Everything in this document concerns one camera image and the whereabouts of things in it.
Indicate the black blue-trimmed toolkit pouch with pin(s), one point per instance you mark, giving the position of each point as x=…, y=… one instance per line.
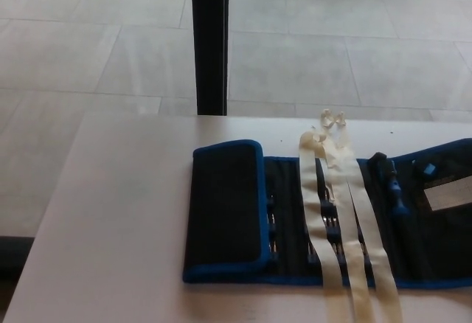
x=225, y=205

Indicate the masking tape strip curled end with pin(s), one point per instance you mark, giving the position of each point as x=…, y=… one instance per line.
x=313, y=223

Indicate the masking tape strip crumpled end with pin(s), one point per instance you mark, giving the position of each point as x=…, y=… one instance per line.
x=346, y=223

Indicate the white grid card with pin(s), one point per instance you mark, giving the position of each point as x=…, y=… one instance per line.
x=451, y=197

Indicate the black vertical post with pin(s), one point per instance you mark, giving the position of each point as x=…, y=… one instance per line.
x=209, y=42

